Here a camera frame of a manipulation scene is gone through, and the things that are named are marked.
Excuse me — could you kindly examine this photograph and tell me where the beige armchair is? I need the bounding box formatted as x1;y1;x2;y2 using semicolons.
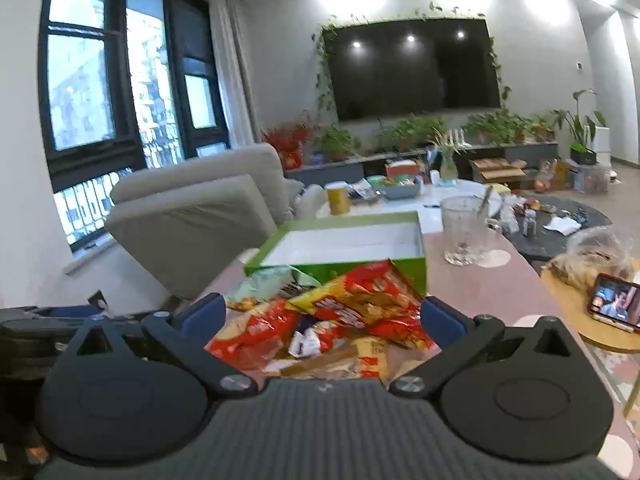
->
105;144;305;299

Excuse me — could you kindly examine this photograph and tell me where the clear plastic bag of food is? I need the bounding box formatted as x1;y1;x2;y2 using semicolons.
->
544;226;639;292

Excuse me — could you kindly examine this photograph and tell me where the red flower arrangement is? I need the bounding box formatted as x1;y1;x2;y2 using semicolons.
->
262;118;314;170

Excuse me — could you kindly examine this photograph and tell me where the yellow wrapped snack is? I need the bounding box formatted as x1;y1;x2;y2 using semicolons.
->
262;337;390;382

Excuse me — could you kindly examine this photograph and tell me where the white tissue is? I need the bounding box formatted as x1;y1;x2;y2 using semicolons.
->
544;216;582;236

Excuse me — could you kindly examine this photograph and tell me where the small spice jar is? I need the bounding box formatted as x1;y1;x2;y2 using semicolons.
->
523;208;537;238

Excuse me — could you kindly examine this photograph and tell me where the green cardboard box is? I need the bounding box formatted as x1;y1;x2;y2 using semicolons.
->
244;211;427;294

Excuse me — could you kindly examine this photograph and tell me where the white oval coffee table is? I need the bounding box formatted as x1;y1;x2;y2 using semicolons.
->
348;180;485;234

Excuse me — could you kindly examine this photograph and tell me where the smartphone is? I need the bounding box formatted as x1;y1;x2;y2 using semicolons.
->
587;273;640;333

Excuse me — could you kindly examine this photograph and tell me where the blue snack tray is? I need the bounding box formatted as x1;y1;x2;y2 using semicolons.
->
380;176;422;200

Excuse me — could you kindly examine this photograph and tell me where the wall television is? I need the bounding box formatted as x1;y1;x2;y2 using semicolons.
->
322;18;501;122

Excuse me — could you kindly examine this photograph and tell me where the small red white packet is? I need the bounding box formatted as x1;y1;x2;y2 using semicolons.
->
288;321;348;359

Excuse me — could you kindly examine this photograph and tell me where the yellow red snack bag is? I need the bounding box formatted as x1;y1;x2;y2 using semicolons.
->
285;260;422;328

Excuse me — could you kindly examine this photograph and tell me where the glass vase with plant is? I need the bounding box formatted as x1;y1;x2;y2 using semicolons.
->
433;132;459;186

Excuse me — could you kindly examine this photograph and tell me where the round wooden side table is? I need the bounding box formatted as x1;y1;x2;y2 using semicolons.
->
540;257;640;418

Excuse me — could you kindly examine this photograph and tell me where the yellow canister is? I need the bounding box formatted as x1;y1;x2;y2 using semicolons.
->
324;181;350;216

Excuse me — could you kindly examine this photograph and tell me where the glass mug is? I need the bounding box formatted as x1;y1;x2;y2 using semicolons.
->
440;196;502;266

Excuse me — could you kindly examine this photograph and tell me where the tall potted leafy plant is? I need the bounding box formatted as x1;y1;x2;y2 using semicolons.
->
551;88;606;166

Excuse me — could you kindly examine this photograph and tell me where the black window frame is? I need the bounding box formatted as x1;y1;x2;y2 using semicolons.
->
38;0;230;250

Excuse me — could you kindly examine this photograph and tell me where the dark round marble table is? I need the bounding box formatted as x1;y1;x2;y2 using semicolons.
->
499;194;614;262

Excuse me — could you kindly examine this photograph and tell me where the pink dotted tablecloth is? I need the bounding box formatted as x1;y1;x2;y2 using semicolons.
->
196;231;640;480

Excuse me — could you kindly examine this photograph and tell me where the light green snack bag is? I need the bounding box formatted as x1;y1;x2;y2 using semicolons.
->
224;266;321;312

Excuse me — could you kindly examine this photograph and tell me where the cardboard box on floor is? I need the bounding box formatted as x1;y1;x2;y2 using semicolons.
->
470;158;526;184

